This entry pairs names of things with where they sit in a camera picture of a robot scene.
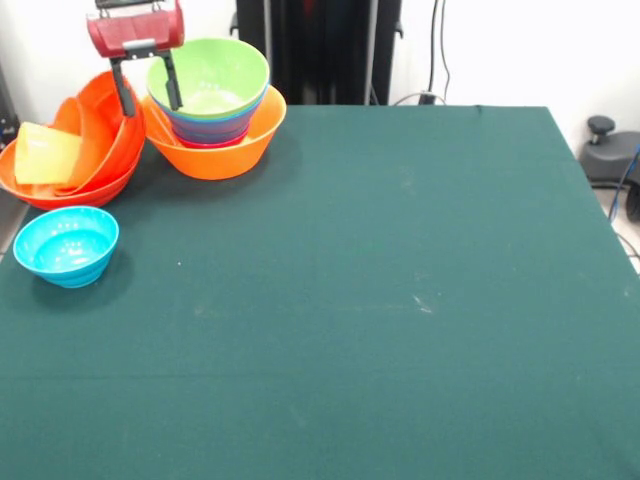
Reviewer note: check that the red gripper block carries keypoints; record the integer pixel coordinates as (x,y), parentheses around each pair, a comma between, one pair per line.
(135,32)

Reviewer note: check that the large red plastic bowl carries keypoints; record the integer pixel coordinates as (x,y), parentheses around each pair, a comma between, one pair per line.
(132,145)
(75,200)

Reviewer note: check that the green plastic bowl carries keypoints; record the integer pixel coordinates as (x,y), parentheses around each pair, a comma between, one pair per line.
(215,75)

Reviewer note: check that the large blue plastic bowl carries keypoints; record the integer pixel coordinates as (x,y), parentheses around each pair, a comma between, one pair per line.
(220,122)

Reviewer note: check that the small blue plastic bowl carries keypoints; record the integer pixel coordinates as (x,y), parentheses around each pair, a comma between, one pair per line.
(212,136)

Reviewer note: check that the small orange-red plastic bowl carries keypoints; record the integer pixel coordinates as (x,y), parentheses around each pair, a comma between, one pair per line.
(95,150)

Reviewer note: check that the small magenta plastic bowl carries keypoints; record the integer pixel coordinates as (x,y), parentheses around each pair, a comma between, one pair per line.
(212,144)

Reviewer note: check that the large orange plastic bowl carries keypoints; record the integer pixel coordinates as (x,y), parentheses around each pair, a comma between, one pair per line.
(215,162)

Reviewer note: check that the yellow plastic cup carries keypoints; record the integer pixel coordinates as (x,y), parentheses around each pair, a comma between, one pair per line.
(45,155)

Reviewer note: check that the small cyan plastic bowl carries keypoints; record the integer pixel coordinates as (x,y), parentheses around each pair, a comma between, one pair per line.
(65,250)

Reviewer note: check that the dark green tablecloth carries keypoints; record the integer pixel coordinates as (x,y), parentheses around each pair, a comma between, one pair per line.
(320,375)

